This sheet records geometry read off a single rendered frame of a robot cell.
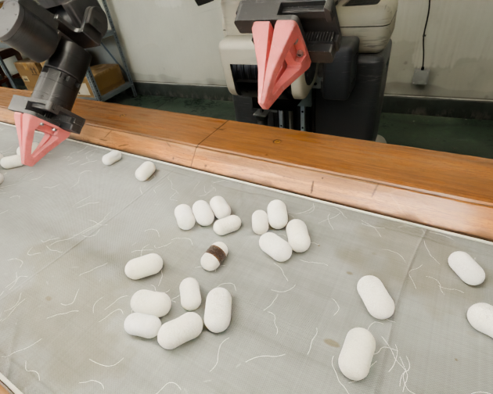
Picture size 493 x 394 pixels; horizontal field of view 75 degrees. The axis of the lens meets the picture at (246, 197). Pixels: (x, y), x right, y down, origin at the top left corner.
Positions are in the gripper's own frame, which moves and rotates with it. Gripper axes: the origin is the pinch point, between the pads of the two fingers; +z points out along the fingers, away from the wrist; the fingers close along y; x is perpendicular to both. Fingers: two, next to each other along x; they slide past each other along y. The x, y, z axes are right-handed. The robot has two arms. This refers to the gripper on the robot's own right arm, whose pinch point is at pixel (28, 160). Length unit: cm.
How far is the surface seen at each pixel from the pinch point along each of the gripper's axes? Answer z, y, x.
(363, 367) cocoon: 6, 53, -5
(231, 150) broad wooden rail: -10.1, 30.3, 7.6
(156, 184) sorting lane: -2.4, 22.6, 4.4
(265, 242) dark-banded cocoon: 0.2, 42.4, -0.2
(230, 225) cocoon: -0.3, 37.5, 0.8
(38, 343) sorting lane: 14.3, 29.2, -9.6
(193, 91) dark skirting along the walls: -97, -129, 172
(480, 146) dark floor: -81, 77, 167
